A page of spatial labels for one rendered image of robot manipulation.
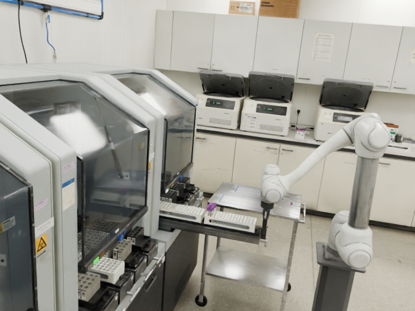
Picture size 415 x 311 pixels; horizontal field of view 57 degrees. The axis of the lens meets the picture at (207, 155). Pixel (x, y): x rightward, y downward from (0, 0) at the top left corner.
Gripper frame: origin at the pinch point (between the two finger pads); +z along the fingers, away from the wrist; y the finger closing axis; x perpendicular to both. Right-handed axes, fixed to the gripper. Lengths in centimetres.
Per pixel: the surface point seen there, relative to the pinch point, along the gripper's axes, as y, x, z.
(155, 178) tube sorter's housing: 18, -61, -30
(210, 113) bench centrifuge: -230, -88, -27
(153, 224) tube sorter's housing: 17, -61, -2
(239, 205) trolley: -29.3, -19.1, -2.1
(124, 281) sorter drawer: 73, -53, -2
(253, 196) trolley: -50, -12, -2
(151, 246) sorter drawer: 41, -53, -2
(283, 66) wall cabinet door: -258, -12, -86
